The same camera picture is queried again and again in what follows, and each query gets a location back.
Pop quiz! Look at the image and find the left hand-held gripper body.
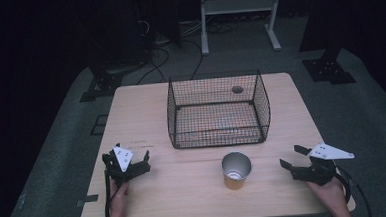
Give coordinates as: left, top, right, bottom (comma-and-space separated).
104, 141, 152, 189

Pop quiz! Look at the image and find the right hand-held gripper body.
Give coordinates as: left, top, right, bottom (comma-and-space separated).
289, 140, 357, 188

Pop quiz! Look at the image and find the metal cup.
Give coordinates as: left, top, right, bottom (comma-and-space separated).
220, 150, 254, 192

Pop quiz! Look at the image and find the black wire mesh basket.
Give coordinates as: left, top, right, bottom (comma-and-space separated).
164, 68, 273, 151

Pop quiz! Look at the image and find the person's right hand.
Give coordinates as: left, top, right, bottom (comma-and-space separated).
306, 176, 350, 217

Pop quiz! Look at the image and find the person's left hand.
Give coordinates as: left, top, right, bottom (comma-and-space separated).
106, 181, 132, 217

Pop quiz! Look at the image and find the black tape strip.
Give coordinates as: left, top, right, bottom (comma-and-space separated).
75, 194, 100, 208

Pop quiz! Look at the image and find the black stand base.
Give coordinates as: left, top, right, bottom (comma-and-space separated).
77, 64, 138, 103
301, 47, 358, 88

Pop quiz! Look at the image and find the white metal stand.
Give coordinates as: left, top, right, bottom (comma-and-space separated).
198, 0, 286, 57

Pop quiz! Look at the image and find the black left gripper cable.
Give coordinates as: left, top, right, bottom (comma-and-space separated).
102, 168, 125, 217

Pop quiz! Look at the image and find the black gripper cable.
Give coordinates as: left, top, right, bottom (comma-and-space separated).
102, 168, 125, 217
332, 163, 374, 217

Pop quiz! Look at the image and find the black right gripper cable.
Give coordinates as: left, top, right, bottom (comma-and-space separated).
332, 163, 374, 217

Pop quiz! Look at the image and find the black floor cable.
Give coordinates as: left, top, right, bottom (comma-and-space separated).
134, 45, 173, 86
180, 37, 206, 82

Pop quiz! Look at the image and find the black cable bundle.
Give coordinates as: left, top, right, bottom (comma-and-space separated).
205, 18, 241, 36

